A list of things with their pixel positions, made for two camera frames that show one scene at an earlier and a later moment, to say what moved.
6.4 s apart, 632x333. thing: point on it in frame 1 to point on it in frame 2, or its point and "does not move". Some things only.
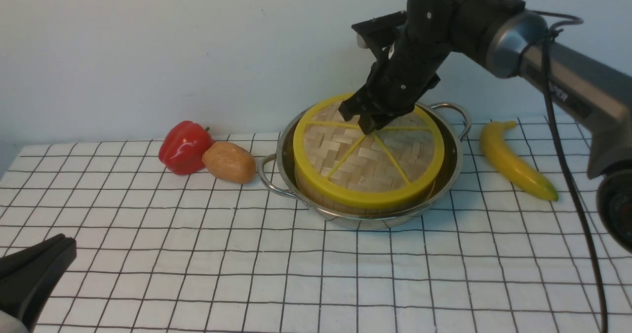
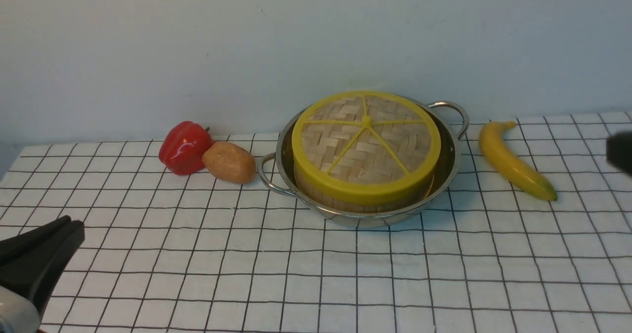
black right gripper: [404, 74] to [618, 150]
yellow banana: [521, 172] does not move
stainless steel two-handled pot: [277, 170] does not move
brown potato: [230, 162] does not move
